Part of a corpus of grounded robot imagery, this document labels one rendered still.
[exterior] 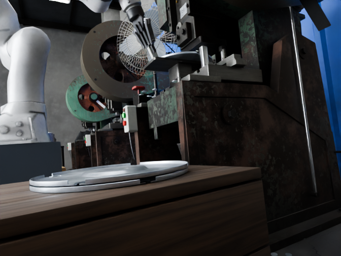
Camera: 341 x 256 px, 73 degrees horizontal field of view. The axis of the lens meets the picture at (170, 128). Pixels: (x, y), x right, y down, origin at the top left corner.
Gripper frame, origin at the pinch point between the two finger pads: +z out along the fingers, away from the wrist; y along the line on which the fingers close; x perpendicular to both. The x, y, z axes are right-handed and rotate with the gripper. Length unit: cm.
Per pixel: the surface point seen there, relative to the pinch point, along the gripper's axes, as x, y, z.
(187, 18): 24.7, 4.7, -9.8
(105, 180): -60, 53, 23
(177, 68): 5.1, 5.4, 10.3
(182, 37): 18.3, 2.8, -2.4
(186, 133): -21.6, 25.6, 32.1
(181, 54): 4.0, 12.2, 6.2
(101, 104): 90, -300, 0
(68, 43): 232, -652, -225
